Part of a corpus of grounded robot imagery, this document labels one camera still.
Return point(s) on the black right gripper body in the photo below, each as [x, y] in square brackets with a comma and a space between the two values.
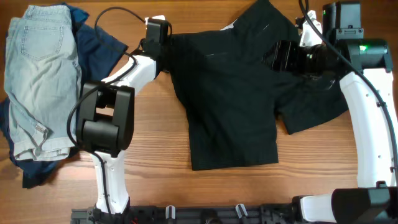
[296, 60]

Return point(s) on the black shorts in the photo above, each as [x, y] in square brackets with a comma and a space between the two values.
[231, 96]

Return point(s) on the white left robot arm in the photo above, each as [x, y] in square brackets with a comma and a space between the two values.
[106, 119]

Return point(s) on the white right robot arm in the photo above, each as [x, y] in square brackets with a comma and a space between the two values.
[363, 67]

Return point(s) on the light blue denim shorts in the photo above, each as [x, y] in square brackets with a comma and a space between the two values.
[42, 80]

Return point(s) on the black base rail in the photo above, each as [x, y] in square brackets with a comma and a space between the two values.
[238, 214]

